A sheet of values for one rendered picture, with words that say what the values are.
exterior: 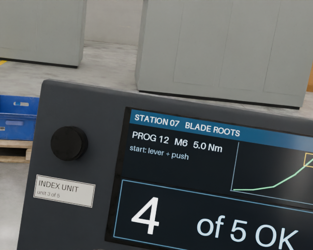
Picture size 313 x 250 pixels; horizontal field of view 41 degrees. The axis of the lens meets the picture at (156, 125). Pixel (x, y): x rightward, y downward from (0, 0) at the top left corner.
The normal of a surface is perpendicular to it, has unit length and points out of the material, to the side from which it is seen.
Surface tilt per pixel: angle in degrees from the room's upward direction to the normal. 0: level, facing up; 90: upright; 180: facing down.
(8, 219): 0
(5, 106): 89
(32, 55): 90
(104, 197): 75
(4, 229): 0
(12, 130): 90
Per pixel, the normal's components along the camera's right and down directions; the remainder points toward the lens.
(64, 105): -0.10, 0.00
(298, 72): 0.09, 0.29
